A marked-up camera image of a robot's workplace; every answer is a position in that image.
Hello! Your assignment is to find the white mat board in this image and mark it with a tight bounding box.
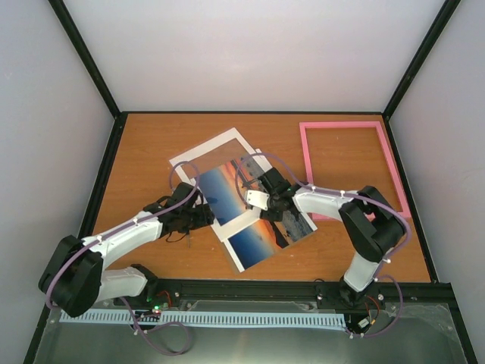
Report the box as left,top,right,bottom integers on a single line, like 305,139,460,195
169,127,271,241

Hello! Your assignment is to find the sunset photo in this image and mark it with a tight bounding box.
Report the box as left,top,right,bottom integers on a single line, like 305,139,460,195
217,157,317,271

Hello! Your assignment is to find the pink picture frame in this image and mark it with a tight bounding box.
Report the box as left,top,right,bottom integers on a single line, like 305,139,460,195
299,121,411,218

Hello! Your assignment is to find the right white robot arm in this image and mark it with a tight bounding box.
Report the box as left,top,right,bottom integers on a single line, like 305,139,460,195
244,168,411,307

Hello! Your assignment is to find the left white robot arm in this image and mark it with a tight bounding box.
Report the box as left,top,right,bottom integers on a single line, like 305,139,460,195
38,183,214,318

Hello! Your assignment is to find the brown backing board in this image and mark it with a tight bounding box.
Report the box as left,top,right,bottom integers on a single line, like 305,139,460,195
223,212,318,273

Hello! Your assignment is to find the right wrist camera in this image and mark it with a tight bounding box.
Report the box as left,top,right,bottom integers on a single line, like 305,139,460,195
244,190,270,211

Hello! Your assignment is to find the light blue cable duct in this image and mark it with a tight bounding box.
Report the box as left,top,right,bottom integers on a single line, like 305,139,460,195
58,309,346,331

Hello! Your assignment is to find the black aluminium rail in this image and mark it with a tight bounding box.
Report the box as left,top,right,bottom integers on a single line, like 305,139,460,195
108,278,454,311

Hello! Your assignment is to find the metal base plate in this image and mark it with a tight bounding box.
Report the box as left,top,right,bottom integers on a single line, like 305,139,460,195
34,302,467,363

